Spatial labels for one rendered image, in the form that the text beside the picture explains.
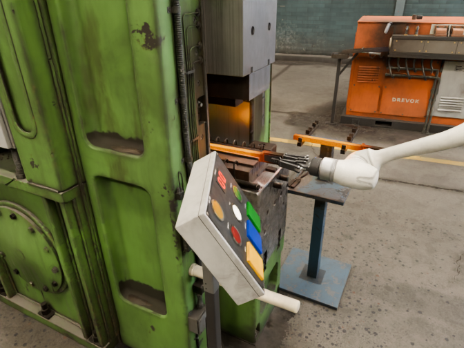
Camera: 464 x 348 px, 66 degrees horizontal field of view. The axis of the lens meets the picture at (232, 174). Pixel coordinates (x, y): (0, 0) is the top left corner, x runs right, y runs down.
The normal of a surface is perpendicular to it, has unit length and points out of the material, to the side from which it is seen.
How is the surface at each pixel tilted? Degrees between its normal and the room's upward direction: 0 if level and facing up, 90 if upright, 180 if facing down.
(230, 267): 90
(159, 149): 89
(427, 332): 0
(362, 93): 90
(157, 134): 89
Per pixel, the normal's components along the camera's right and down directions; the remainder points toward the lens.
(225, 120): -0.45, 0.42
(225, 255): -0.04, 0.47
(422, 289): -0.02, -0.89
